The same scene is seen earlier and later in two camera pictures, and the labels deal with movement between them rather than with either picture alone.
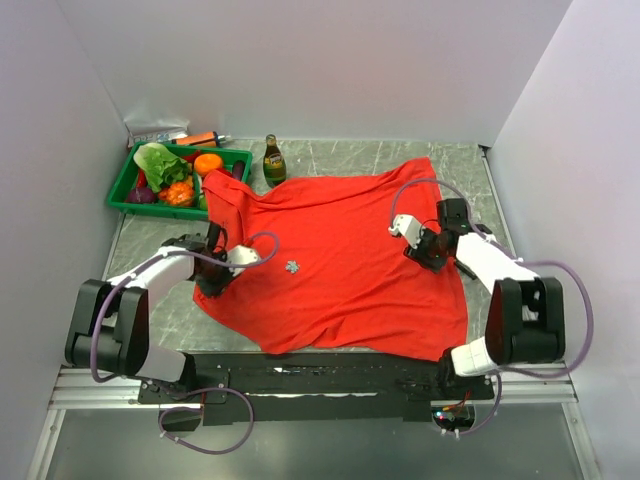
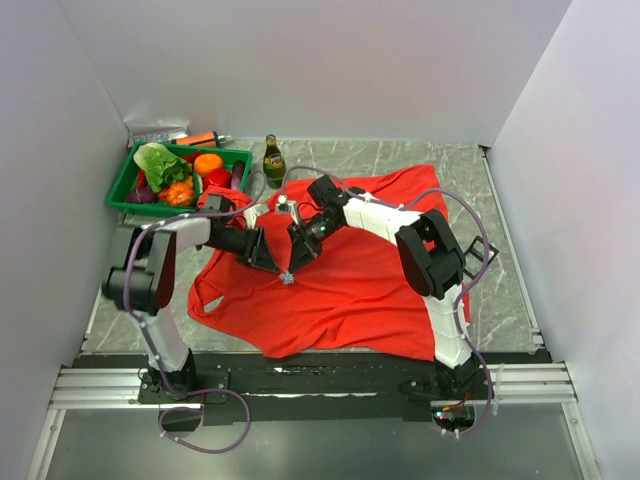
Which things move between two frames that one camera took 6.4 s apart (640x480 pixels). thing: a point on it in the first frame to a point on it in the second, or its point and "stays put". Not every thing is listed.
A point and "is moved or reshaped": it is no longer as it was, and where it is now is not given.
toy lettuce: x=160 y=165 stays put
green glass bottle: x=274 y=165 stays put
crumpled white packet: x=150 y=129 stays put
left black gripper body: x=217 y=276 to x=250 y=253
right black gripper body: x=428 y=252 to x=311 y=233
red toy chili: x=142 y=180 stays put
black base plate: x=317 y=387 stays put
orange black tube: x=210 y=139 stays put
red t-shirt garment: x=329 y=271 is moved or reshaped
